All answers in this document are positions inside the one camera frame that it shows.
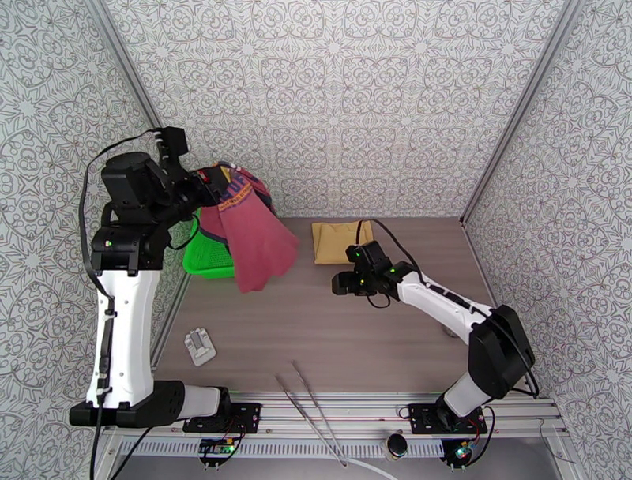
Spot tan garment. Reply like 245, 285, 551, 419
310, 219, 375, 267

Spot red tank top blue trim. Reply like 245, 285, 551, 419
198, 161, 301, 295

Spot green plastic mesh basket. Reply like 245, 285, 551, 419
182, 207, 238, 281

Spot long metal tweezers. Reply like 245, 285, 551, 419
274, 360, 350, 468

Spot black round push button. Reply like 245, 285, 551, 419
385, 432, 409, 463

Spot white grey plastic holder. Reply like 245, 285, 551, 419
183, 325, 218, 368

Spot white plastic tube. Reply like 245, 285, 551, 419
345, 459, 398, 480

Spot small circuit board green light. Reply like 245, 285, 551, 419
444, 440, 479, 467

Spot small circuit board blue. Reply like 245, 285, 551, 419
197, 437, 237, 467

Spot black right camera cable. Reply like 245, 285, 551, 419
355, 219, 431, 288

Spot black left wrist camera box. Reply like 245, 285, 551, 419
159, 126, 190, 159

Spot aluminium frame post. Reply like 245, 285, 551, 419
459, 0, 580, 228
84, 0, 167, 130

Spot aluminium mounting rail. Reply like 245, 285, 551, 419
103, 392, 569, 437

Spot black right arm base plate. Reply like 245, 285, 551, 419
408, 402, 489, 436

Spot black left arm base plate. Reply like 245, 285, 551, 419
182, 402, 263, 435

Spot white slotted cable duct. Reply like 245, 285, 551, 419
118, 440, 446, 459

